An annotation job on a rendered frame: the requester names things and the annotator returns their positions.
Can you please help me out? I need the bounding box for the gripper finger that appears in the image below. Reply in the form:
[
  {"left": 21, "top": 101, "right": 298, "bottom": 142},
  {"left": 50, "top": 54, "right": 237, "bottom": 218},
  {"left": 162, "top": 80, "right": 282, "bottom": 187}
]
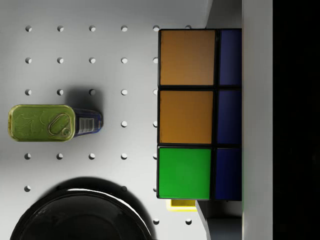
[
  {"left": 205, "top": 0, "right": 243, "bottom": 30},
  {"left": 195, "top": 200, "right": 243, "bottom": 240}
]

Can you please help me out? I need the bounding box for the puzzle cube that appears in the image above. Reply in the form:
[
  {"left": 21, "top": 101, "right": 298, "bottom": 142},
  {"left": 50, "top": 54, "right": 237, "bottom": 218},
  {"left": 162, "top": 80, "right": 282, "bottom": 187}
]
[{"left": 156, "top": 28, "right": 243, "bottom": 213}]

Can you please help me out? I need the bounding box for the black plate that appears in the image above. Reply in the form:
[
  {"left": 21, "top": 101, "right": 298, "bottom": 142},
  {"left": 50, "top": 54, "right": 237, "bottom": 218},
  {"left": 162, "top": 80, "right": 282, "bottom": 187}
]
[{"left": 9, "top": 186, "right": 154, "bottom": 240}]

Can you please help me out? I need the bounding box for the flat-sided can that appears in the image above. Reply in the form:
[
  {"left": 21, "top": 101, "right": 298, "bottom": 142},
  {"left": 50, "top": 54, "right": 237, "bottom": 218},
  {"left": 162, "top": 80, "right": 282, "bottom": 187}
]
[{"left": 7, "top": 104, "right": 104, "bottom": 143}]

